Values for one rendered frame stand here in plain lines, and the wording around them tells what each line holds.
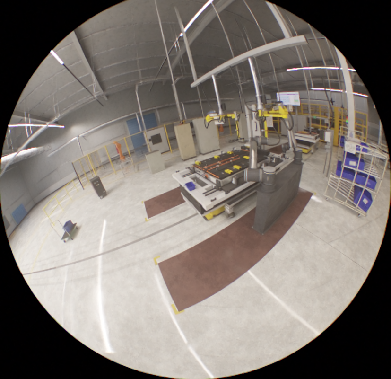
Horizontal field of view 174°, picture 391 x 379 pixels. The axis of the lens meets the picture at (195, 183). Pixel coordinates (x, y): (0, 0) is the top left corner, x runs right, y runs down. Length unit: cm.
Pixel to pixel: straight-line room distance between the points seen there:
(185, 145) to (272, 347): 755
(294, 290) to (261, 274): 62
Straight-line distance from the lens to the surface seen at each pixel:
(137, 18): 1031
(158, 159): 638
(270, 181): 197
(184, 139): 689
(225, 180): 227
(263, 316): 210
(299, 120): 1175
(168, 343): 221
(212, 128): 764
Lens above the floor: 204
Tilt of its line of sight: 27 degrees down
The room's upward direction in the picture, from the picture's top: 13 degrees counter-clockwise
